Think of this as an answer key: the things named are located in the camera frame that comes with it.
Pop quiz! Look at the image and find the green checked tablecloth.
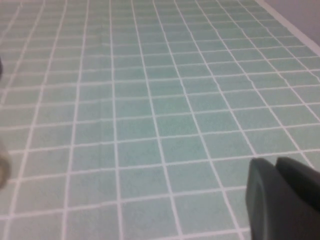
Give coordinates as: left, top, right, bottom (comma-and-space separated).
0, 0, 320, 240

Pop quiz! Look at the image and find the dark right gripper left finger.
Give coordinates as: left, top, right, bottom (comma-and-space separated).
244, 157, 320, 240

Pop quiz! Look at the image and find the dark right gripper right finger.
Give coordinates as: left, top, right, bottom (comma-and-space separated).
275, 156, 320, 201

